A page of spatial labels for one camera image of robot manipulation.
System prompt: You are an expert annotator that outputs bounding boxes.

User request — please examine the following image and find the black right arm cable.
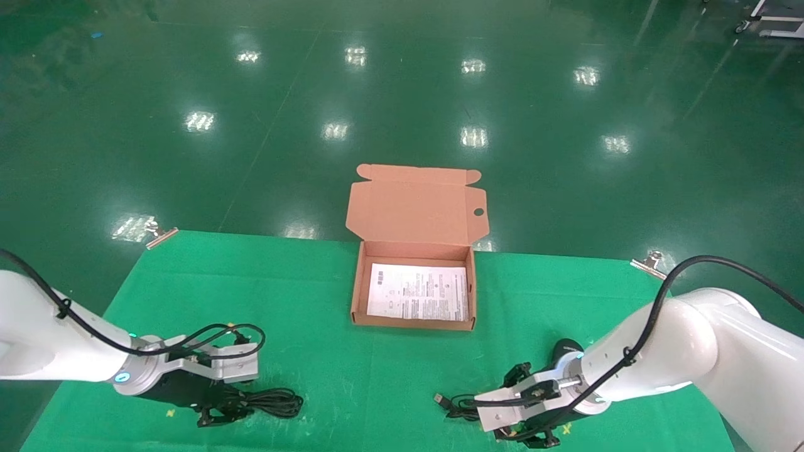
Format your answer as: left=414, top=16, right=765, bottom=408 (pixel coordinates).
left=474, top=255, right=804, bottom=440

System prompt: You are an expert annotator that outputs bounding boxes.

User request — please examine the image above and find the open brown cardboard box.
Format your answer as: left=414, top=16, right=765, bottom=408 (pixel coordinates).
left=345, top=164, right=488, bottom=331

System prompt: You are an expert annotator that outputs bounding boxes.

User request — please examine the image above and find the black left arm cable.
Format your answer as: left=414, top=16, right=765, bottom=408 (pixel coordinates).
left=0, top=249, right=266, bottom=362

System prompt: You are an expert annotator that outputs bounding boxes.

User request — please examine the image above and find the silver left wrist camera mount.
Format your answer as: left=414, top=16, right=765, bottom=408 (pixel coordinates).
left=165, top=336, right=260, bottom=385

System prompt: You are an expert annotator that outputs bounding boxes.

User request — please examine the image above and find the mouse USB cable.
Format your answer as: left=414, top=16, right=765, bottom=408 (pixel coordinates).
left=433, top=338, right=585, bottom=422

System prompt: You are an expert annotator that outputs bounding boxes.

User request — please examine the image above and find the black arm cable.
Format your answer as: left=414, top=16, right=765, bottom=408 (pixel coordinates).
left=0, top=249, right=266, bottom=362
left=474, top=255, right=804, bottom=440

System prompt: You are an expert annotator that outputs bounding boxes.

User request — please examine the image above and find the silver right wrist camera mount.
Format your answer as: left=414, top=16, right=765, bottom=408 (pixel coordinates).
left=474, top=369, right=582, bottom=433

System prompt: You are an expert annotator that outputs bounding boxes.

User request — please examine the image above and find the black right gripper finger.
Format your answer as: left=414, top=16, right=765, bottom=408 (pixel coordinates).
left=495, top=427, right=561, bottom=449
left=502, top=362, right=533, bottom=390

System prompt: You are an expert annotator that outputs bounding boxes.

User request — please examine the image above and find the metal table clip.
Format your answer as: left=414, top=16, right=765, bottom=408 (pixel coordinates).
left=630, top=250, right=668, bottom=281
left=145, top=220, right=180, bottom=250

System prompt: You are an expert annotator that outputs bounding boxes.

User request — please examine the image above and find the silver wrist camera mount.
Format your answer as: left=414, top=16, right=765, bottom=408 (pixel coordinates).
left=474, top=369, right=582, bottom=433
left=165, top=336, right=260, bottom=385

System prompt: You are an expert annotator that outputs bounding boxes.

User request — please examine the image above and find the white printed paper leaflet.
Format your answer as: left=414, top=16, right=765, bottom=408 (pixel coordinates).
left=366, top=263, right=470, bottom=321

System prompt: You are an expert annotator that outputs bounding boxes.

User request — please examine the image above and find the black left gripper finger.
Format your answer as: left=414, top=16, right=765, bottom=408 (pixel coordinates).
left=197, top=407, right=234, bottom=428

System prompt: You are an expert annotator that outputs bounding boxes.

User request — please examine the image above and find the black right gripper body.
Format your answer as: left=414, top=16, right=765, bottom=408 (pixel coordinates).
left=526, top=401, right=577, bottom=435

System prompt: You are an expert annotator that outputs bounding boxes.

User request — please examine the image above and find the grey wheeled cart frame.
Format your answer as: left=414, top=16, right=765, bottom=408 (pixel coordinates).
left=734, top=0, right=804, bottom=40

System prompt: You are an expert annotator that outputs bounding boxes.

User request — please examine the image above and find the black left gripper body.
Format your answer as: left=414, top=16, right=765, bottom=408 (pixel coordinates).
left=134, top=369, right=244, bottom=411

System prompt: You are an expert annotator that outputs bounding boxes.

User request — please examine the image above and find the black data cable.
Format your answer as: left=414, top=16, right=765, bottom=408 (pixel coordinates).
left=214, top=387, right=304, bottom=420

